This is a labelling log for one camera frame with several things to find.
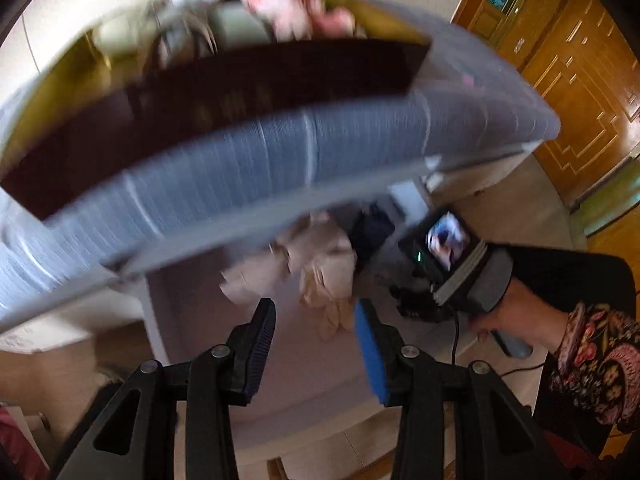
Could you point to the navy garment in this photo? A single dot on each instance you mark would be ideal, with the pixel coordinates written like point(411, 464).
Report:
point(372, 232)

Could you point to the person's right hand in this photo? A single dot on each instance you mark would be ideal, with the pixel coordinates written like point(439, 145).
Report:
point(530, 315)

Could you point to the carved wooden door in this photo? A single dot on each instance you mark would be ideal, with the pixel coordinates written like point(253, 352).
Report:
point(585, 85)

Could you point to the light orange garment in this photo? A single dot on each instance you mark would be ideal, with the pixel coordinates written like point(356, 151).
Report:
point(325, 285)

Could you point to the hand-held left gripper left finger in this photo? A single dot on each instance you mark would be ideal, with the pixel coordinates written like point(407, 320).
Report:
point(262, 345)

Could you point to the grey checked blanket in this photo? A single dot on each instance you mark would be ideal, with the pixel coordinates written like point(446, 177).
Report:
point(225, 170)

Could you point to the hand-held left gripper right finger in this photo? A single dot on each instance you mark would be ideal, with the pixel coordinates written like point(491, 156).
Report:
point(370, 355)

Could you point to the white low cabinet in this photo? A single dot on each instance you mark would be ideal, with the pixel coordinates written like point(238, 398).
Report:
point(65, 317)

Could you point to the person's black top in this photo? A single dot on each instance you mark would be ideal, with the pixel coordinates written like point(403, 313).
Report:
point(565, 280)

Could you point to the teal cloth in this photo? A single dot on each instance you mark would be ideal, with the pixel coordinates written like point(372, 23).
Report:
point(240, 30)

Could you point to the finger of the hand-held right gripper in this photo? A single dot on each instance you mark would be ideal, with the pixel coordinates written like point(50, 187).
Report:
point(415, 305)

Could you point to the wooden door frame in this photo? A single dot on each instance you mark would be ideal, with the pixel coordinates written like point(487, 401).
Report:
point(547, 10)

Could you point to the red cloth bag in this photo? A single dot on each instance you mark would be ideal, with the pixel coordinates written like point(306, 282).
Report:
point(12, 450)

